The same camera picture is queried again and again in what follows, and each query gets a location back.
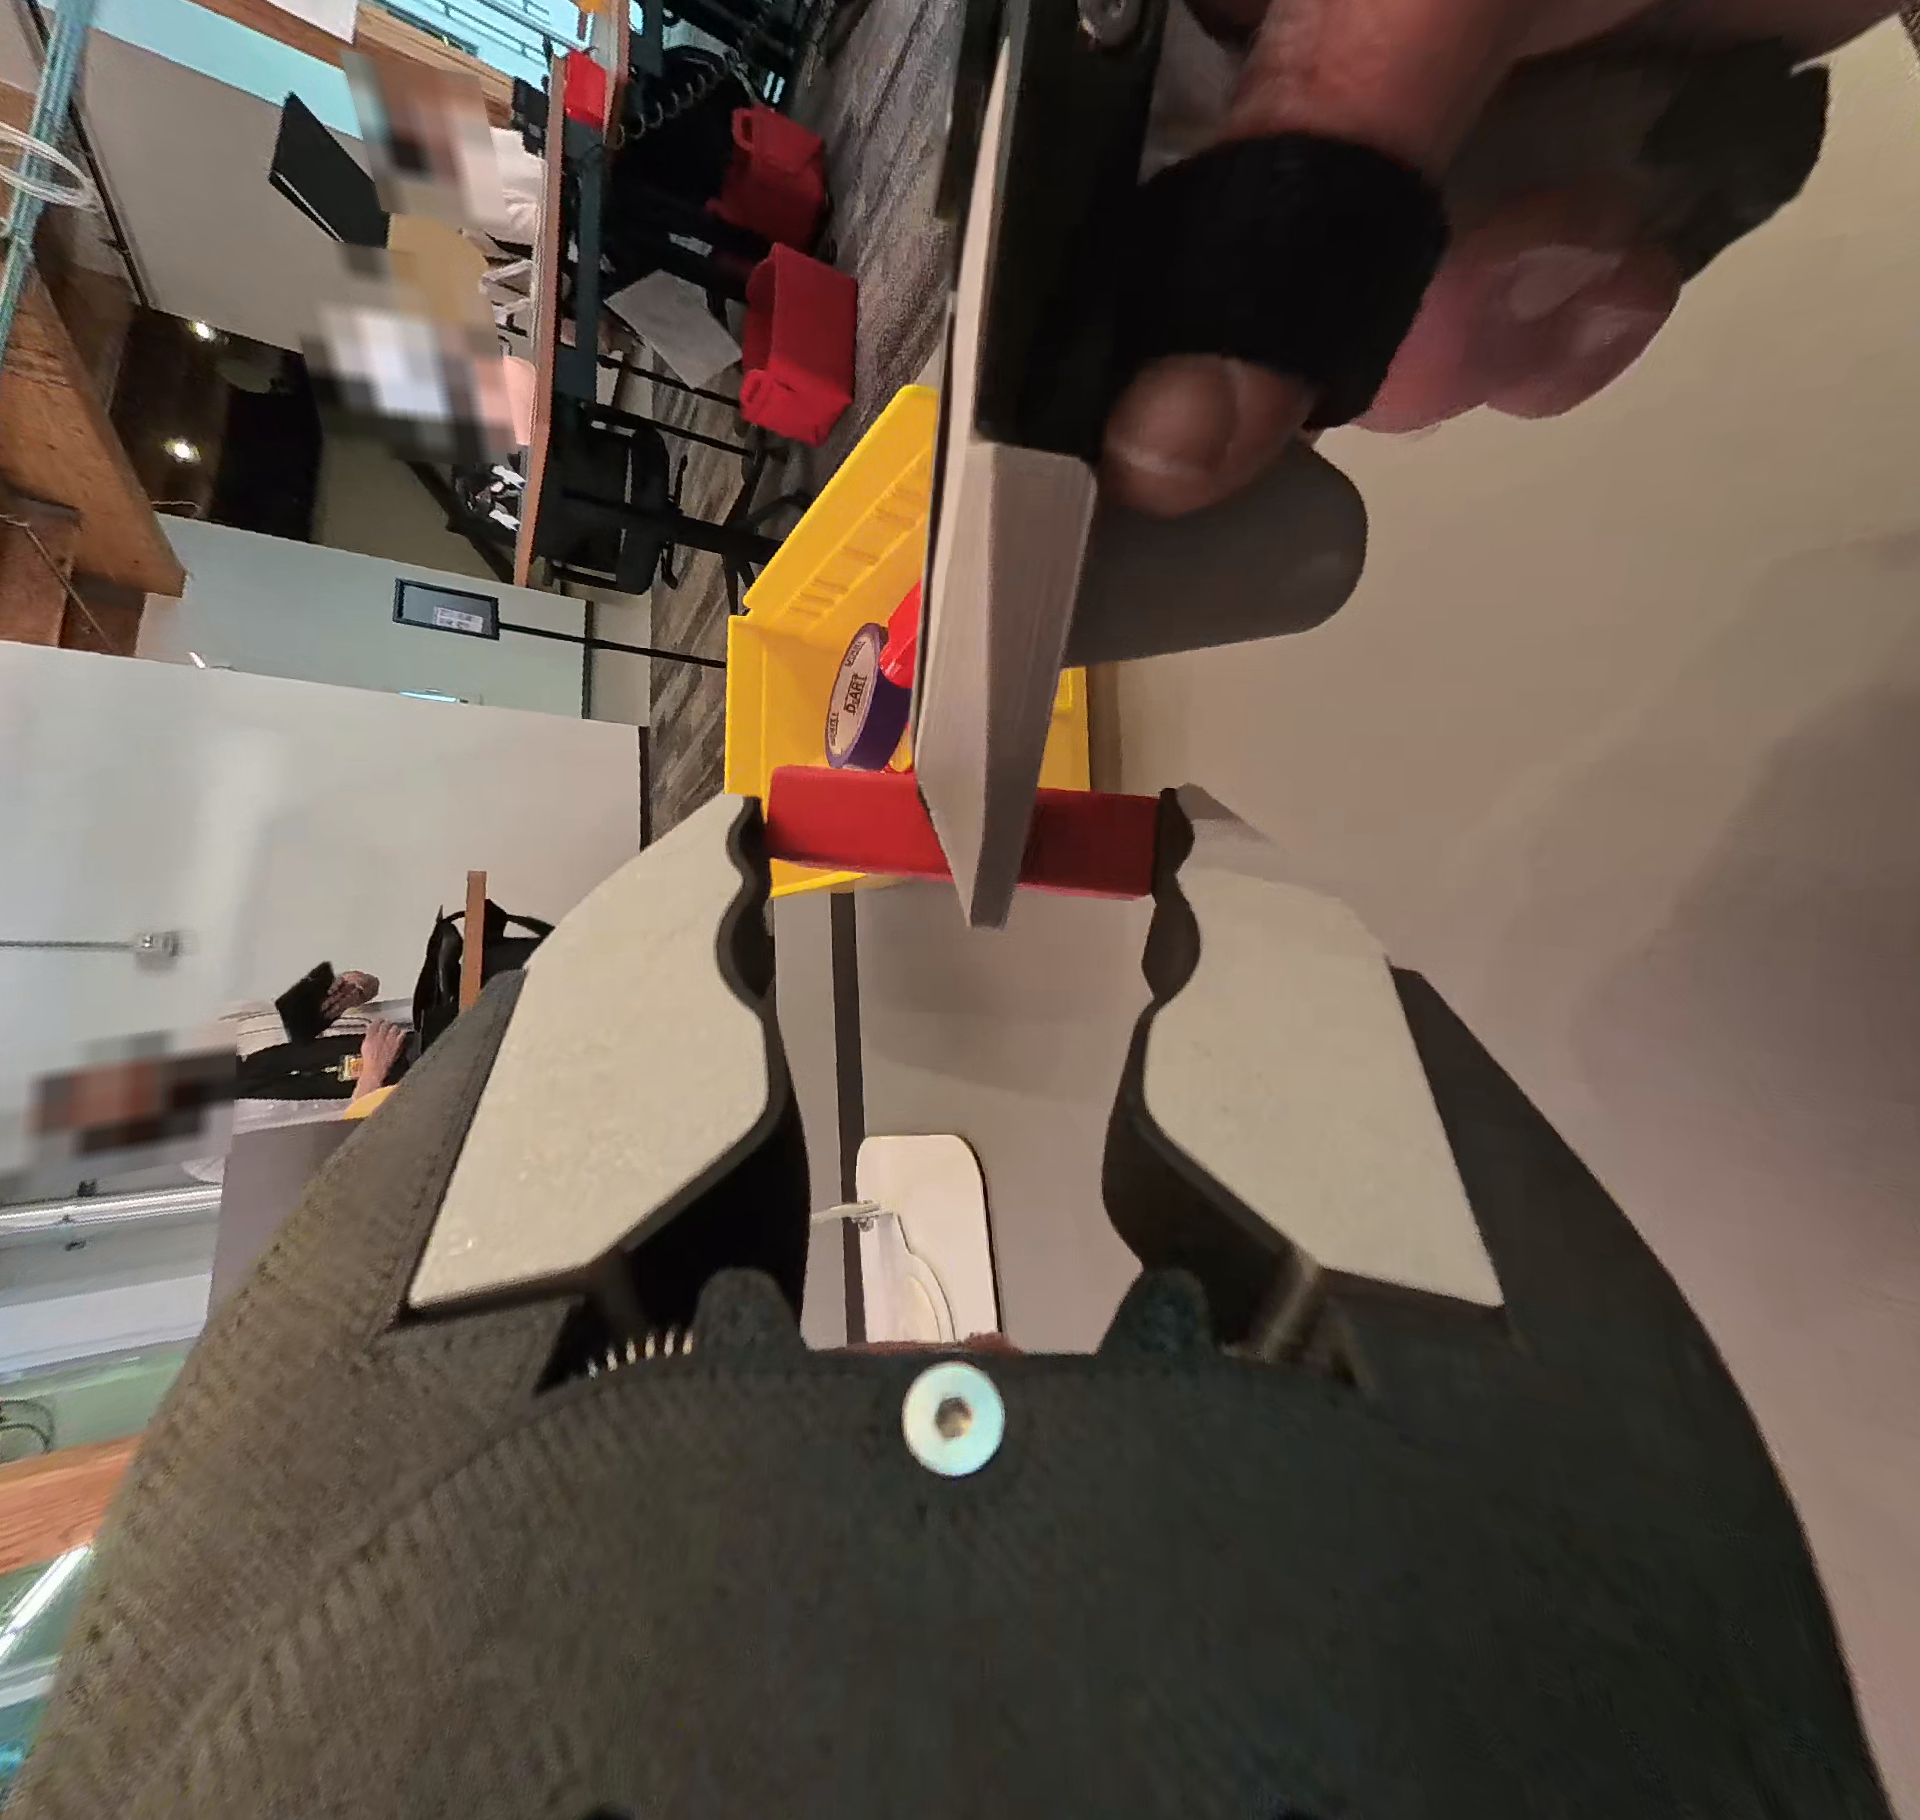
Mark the purple tape roll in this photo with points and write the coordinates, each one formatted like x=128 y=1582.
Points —
x=865 y=711

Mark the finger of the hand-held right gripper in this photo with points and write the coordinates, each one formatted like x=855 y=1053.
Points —
x=1004 y=623
x=1231 y=587

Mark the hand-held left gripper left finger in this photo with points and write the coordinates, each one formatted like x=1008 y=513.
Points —
x=587 y=1100

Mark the black office chair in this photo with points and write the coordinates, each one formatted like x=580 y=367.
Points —
x=615 y=500

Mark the yellow plastic bin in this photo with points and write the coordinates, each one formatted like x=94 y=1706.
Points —
x=825 y=548

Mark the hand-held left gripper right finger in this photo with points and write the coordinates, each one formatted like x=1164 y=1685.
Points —
x=1307 y=1100

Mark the person's right hand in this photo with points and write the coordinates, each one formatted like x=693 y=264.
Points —
x=1562 y=21

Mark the red toy block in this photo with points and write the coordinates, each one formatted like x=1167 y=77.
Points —
x=857 y=831

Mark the black wall sign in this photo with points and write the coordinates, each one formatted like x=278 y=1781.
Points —
x=446 y=610

